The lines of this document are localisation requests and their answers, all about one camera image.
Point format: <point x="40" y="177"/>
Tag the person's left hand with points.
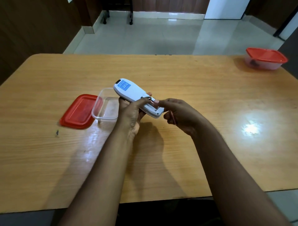
<point x="128" y="116"/>

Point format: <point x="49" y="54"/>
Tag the person's right hand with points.
<point x="186" y="116"/>

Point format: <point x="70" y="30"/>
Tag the person's left thumb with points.
<point x="140" y="103"/>

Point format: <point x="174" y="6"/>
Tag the person's right thumb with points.
<point x="167" y="115"/>

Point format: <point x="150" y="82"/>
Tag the white remote control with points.
<point x="132" y="93"/>

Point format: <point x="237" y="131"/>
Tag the person's left forearm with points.
<point x="102" y="184"/>

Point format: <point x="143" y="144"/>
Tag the person's right forearm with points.
<point x="232" y="179"/>

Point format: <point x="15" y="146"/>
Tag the clear plastic container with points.
<point x="106" y="109"/>

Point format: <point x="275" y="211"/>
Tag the red plastic lid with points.
<point x="78" y="111"/>

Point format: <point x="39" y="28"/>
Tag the black chair legs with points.
<point x="130" y="11"/>

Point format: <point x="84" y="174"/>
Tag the person's dark clothing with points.
<point x="167" y="213"/>

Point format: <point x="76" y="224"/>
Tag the clear container with red lid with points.
<point x="265" y="58"/>

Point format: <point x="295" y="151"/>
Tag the white door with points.
<point x="225" y="9"/>

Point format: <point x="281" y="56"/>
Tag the black pole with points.
<point x="285" y="22"/>

